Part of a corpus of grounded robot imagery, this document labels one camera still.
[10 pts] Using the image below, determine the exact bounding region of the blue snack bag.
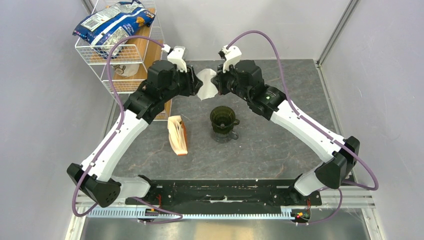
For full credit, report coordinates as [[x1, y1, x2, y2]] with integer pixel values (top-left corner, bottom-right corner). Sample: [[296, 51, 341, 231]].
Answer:
[[72, 0, 156, 58]]

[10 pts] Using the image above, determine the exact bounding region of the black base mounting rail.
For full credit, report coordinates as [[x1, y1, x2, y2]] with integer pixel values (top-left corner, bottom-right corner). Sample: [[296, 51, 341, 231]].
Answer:
[[142, 179, 322, 215]]

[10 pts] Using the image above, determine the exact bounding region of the aluminium corner frame post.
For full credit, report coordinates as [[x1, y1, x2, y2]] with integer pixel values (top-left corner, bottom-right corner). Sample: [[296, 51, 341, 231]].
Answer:
[[316, 0, 361, 68]]

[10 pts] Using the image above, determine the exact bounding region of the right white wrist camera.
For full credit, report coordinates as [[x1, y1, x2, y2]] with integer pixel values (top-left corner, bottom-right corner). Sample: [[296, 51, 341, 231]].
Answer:
[[218, 45, 242, 73]]

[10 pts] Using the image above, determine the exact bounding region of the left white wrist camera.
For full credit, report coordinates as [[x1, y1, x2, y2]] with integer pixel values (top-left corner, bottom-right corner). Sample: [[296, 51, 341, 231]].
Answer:
[[161, 44, 188, 73]]

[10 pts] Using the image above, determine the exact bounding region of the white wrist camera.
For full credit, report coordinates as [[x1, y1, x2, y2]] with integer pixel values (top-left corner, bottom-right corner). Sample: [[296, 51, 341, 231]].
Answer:
[[218, 45, 242, 73], [161, 44, 188, 73]]

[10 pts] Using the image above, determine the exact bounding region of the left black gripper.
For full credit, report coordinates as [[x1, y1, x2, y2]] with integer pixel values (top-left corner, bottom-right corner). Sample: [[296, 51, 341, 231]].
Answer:
[[161, 63, 204, 103]]

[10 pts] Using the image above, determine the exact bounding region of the dark green coffee dripper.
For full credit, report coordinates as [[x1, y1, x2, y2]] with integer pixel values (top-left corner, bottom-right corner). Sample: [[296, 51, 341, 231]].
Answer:
[[209, 105, 240, 135]]

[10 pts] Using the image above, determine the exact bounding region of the white wire wooden shelf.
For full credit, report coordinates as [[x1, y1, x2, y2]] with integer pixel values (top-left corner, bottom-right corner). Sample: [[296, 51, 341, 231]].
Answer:
[[75, 0, 172, 121]]

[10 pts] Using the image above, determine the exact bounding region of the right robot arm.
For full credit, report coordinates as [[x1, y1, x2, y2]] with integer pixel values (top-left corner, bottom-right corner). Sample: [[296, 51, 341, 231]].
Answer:
[[211, 60, 360, 205]]

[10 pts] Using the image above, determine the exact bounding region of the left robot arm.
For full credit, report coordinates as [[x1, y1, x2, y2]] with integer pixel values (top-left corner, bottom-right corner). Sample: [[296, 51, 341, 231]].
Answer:
[[66, 60, 203, 208]]

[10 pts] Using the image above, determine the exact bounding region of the white cable duct strip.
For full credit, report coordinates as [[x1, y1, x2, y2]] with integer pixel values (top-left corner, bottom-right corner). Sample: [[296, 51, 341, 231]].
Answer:
[[88, 205, 306, 221]]

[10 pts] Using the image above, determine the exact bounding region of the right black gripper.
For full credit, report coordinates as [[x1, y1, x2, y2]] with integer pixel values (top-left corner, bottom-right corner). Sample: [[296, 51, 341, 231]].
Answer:
[[212, 60, 252, 102]]

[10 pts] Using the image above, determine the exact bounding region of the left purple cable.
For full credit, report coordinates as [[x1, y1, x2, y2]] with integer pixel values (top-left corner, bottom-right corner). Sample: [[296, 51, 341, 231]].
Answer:
[[71, 35, 184, 225]]

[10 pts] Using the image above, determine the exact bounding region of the clear glass coffee server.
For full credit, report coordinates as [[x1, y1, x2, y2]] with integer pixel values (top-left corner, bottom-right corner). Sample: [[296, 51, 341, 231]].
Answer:
[[211, 130, 239, 143]]

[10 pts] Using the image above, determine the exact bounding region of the white paper coffee filter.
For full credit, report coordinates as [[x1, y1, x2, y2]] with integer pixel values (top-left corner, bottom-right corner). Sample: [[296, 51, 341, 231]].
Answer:
[[196, 68, 218, 101]]

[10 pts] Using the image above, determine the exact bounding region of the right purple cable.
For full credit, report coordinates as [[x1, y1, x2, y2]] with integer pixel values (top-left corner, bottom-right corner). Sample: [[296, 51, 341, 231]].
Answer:
[[225, 30, 380, 227]]

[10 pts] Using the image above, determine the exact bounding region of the purple cable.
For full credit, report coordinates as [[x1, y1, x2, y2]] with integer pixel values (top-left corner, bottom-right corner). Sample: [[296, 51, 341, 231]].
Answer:
[[71, 35, 184, 225], [225, 30, 380, 227]]

